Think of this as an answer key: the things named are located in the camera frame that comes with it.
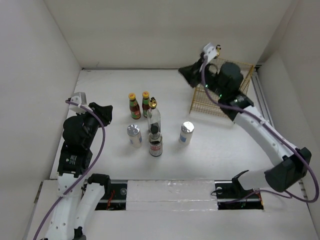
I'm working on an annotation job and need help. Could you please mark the yellow wire basket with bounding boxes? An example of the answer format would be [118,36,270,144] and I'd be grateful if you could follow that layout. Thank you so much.
[189,57,255,126]

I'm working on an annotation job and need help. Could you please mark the red sauce bottle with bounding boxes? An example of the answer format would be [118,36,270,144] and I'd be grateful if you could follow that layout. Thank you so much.
[142,91,150,118]
[128,92,141,120]

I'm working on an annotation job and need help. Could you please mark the clear glass bottle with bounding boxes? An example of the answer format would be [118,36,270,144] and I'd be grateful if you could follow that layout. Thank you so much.
[215,44,221,59]

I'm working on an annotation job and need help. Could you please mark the black cap sauce bottle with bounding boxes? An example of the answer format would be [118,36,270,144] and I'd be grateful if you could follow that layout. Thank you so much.
[148,124,163,157]

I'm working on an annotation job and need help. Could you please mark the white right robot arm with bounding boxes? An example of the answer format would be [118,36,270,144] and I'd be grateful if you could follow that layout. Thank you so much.
[178,58,312,199]

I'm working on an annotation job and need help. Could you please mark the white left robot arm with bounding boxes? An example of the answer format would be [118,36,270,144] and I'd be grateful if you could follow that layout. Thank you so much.
[34,99,113,240]

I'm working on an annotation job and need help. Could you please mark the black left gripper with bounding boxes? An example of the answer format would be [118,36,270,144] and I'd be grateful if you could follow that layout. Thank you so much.
[77,101,113,147]

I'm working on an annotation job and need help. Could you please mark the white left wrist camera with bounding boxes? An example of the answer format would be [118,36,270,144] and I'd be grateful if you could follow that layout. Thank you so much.
[68,92,87,114]

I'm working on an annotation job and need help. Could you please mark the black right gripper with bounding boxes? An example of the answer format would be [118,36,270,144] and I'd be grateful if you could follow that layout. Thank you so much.
[180,57,228,98]

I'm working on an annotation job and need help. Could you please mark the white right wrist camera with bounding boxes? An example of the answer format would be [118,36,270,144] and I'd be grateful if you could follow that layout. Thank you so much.
[202,42,217,62]

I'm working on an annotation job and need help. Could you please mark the white shaker jar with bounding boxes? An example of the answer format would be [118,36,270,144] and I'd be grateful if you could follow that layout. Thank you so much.
[179,121,195,146]
[127,124,142,148]

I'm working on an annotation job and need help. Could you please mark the glass cruet dark liquid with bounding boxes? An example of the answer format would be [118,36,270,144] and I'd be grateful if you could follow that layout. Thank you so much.
[146,97,161,132]

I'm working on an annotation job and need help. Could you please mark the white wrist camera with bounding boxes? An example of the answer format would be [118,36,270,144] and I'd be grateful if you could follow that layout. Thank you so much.
[68,92,87,114]
[202,42,217,62]

